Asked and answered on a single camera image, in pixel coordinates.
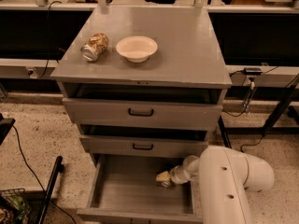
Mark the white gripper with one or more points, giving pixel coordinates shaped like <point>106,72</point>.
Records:
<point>177,174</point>

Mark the green soda can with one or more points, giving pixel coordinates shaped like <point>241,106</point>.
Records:
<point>167,184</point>

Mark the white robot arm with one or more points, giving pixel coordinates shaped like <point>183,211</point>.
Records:
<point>225,176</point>

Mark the grey bottom drawer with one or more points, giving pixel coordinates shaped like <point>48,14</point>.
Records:
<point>125,191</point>

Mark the grey drawer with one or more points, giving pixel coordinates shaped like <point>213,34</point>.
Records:
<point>150,142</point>
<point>142,107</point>
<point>125,191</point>

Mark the grey middle drawer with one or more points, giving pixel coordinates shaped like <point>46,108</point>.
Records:
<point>150,142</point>

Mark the grey drawer cabinet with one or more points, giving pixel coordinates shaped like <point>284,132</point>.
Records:
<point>188,54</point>

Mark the grey top drawer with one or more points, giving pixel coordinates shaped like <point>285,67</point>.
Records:
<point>142,107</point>

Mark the brown patterned can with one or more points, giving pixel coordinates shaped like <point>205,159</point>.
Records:
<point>94,47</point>

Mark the black table leg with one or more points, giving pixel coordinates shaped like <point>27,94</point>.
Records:
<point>224,134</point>

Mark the black stand leg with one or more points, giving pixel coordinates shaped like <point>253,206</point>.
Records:
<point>57,168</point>

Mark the white bowl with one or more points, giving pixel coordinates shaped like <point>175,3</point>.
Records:
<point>136,49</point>

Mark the black power adapter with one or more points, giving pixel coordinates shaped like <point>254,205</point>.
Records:
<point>252,71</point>

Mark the wire basket with items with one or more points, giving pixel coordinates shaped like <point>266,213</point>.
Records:
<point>14,209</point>

